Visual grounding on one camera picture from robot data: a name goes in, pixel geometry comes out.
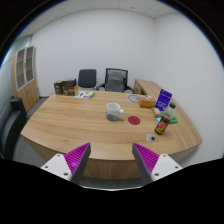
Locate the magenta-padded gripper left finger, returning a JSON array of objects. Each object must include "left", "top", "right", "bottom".
[{"left": 40, "top": 142, "right": 92, "bottom": 185}]

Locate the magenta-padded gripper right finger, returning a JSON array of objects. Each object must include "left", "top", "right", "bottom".
[{"left": 132, "top": 142, "right": 184, "bottom": 185}]

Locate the clear bottle with black cap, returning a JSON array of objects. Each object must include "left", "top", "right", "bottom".
[{"left": 154, "top": 102, "right": 177, "bottom": 136}]

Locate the small round white disc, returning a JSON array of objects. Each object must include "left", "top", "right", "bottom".
[{"left": 145, "top": 133, "right": 157, "bottom": 143}]

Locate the green cloth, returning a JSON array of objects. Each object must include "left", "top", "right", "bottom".
[{"left": 161, "top": 111, "right": 179, "bottom": 125}]

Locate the flat round red coaster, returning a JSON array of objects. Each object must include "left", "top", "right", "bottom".
[{"left": 127, "top": 115, "right": 141, "bottom": 126}]

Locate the small yellow box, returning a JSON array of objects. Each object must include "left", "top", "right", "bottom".
[{"left": 150, "top": 106, "right": 163, "bottom": 117}]

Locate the black sofa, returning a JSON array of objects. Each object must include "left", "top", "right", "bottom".
[{"left": 0, "top": 97, "right": 28, "bottom": 160}]

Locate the orange-brown cardboard box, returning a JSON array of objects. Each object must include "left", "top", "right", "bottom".
[{"left": 138, "top": 96, "right": 157, "bottom": 109}]

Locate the purple packet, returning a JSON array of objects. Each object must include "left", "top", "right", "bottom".
[{"left": 154, "top": 88, "right": 173, "bottom": 112}]

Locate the paper with round print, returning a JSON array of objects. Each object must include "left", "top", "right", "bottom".
[{"left": 127, "top": 94, "right": 143, "bottom": 104}]

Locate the white and grey mug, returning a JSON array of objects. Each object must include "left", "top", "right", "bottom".
[{"left": 105, "top": 102, "right": 125, "bottom": 122}]

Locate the white and green pamphlet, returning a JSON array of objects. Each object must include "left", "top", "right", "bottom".
[{"left": 74, "top": 90, "right": 96, "bottom": 100}]

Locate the stack of brown boxes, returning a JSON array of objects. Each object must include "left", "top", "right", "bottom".
[{"left": 53, "top": 77, "right": 80, "bottom": 97}]

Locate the wooden side desk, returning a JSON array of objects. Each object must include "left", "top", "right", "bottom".
[{"left": 133, "top": 78, "right": 164, "bottom": 98}]

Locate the wooden cabinet with glass doors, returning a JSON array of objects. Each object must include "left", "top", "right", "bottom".
[{"left": 11, "top": 45, "right": 40, "bottom": 114}]

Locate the black office chair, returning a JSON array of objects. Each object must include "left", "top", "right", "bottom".
[{"left": 77, "top": 68, "right": 98, "bottom": 91}]

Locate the grey mesh office chair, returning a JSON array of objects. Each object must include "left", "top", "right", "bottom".
[{"left": 96, "top": 67, "right": 135, "bottom": 94}]

